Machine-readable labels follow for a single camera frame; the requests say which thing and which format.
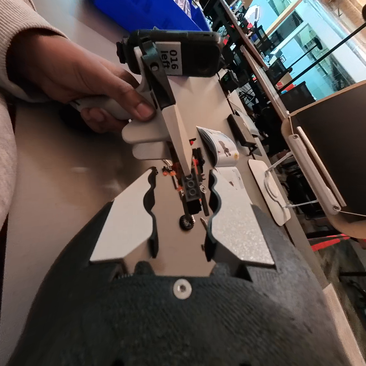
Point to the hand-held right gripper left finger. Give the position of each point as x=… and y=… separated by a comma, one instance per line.
x=125, y=226

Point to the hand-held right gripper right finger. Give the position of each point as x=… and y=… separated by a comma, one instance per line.
x=240, y=231

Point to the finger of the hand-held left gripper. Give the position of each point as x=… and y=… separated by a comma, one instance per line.
x=178, y=137

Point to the black lego motorcycle frame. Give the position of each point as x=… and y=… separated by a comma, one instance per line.
x=191, y=185

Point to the lego instruction booklet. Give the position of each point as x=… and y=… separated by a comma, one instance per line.
x=226, y=148

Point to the black lego tire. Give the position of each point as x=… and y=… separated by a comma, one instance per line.
x=182, y=221

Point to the person's left hand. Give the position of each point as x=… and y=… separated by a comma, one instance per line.
x=71, y=71

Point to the black battery charger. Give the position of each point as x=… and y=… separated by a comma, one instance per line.
x=231, y=83

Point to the clear plastic bags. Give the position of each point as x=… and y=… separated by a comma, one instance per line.
x=183, y=4

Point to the black power box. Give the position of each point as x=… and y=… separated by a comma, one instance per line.
x=243, y=128

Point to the blue plastic bin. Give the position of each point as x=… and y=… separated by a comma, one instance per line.
x=143, y=14

